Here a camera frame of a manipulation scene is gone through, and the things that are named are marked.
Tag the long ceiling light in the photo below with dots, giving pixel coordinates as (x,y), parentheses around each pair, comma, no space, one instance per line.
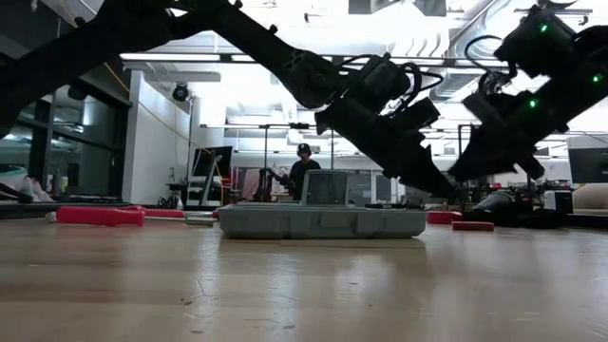
(166,56)

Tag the grey plastic tool case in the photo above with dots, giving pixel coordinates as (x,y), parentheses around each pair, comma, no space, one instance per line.
(318,222)

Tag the red tape measure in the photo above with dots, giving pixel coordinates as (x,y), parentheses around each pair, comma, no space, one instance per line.
(444,217)

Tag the white boxy device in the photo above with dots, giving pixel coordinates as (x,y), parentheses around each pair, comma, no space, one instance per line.
(560,202)

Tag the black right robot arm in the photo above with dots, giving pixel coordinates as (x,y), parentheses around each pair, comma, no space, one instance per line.
(560,57)

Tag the glass panel door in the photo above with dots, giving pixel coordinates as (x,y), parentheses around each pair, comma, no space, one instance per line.
(384,190)

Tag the person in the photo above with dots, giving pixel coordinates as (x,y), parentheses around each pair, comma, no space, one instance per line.
(304,173)

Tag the grey framed screen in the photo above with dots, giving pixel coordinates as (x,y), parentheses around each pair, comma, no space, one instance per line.
(328,187)

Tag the small red hand tool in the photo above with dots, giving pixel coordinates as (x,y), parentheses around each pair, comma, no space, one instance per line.
(472,226)

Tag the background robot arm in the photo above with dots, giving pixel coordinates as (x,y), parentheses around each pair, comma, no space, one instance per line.
(266,185)

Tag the white and teal bundle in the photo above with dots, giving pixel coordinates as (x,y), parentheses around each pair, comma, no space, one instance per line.
(14,178)

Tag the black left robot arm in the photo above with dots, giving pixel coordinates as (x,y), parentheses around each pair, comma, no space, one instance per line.
(266,43)

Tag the black dome ceiling camera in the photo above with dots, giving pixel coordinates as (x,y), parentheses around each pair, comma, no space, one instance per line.
(180,92)

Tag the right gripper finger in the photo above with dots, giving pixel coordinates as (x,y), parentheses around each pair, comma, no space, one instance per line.
(484,159)
(533,166)

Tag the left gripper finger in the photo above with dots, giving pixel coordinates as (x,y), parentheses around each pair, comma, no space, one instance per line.
(430,176)

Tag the dark computer monitor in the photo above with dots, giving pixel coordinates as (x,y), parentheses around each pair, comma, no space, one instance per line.
(204,161)
(589,164)

